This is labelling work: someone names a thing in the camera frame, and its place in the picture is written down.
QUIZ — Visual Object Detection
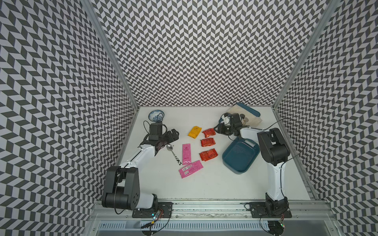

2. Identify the pink tea sachet labelled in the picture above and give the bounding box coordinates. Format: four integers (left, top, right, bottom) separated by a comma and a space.
179, 160, 203, 179

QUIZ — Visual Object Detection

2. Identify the red tea bag bottom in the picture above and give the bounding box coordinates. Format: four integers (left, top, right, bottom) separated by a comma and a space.
199, 148, 218, 161

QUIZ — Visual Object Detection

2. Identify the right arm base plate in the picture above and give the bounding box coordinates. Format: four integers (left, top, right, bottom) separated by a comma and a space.
247, 202, 292, 219

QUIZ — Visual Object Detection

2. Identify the beige cloth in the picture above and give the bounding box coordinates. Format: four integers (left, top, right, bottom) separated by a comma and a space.
227, 102, 262, 128

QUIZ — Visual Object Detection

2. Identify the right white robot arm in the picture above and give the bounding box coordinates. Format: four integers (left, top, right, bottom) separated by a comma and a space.
214, 113, 290, 217

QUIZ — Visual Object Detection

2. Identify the metal spoon patterned handle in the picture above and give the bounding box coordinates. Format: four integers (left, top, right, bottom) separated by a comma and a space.
166, 144, 182, 166

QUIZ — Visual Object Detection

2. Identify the yellow tea bag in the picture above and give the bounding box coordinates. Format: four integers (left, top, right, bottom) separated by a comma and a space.
188, 126, 202, 139

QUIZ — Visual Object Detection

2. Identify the red tea bag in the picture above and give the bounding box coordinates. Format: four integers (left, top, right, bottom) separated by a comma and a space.
201, 138, 216, 147
199, 148, 218, 161
202, 128, 216, 138

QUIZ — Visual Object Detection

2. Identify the red tea bag top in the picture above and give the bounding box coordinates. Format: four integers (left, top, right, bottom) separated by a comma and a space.
202, 128, 216, 138

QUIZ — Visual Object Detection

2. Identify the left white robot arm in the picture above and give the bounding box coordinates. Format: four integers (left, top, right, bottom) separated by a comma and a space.
101, 129, 179, 210

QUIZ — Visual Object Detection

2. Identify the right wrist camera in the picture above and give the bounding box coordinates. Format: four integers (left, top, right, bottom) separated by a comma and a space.
221, 115, 230, 125

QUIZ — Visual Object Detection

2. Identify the teal storage box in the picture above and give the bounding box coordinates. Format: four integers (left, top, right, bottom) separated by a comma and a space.
222, 138, 260, 175

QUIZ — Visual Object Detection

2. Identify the teal tray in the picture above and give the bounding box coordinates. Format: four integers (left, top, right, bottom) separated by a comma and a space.
219, 102, 262, 127

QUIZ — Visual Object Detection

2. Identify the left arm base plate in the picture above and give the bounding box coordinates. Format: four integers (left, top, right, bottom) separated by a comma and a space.
132, 202, 173, 219

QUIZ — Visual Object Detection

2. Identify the blue white porcelain bowl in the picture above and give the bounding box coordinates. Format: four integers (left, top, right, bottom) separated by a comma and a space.
148, 110, 165, 123

